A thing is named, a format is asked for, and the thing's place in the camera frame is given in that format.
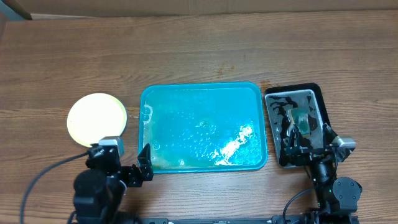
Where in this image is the yellow green scrub sponge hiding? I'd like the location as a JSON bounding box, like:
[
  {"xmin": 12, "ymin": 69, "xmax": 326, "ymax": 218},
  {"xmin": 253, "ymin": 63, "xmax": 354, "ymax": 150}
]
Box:
[{"xmin": 287, "ymin": 108, "xmax": 310, "ymax": 138}]

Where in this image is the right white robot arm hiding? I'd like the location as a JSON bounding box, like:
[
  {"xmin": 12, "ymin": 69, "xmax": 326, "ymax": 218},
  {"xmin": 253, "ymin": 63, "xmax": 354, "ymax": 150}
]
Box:
[{"xmin": 280, "ymin": 123, "xmax": 362, "ymax": 216}]

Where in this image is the black soapy water tray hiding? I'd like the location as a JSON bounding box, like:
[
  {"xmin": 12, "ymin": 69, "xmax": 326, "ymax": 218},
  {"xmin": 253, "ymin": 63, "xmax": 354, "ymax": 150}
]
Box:
[{"xmin": 264, "ymin": 83, "xmax": 330, "ymax": 169}]

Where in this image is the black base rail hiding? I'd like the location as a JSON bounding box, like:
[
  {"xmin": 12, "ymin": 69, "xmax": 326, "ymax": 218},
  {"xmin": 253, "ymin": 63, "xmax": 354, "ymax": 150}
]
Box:
[{"xmin": 114, "ymin": 211, "xmax": 360, "ymax": 224}]

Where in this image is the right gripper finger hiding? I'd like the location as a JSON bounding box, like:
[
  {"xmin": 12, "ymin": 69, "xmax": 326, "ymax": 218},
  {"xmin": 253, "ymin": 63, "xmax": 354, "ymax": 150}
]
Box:
[
  {"xmin": 322, "ymin": 123, "xmax": 338, "ymax": 149},
  {"xmin": 285, "ymin": 124, "xmax": 300, "ymax": 155}
]

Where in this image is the teal plastic tray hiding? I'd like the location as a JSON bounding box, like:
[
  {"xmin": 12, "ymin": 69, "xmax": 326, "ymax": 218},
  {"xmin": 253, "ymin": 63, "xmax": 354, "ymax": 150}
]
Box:
[{"xmin": 138, "ymin": 82, "xmax": 268, "ymax": 174}]

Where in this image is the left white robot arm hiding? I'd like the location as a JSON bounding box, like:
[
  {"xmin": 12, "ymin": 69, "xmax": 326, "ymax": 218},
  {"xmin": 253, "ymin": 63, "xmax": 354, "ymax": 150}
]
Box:
[{"xmin": 73, "ymin": 136, "xmax": 154, "ymax": 223}]

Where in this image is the yellow-green rimmed plate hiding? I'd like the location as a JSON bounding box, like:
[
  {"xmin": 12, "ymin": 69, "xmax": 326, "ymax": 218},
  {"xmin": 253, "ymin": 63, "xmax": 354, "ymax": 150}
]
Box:
[{"xmin": 67, "ymin": 93, "xmax": 127, "ymax": 147}]

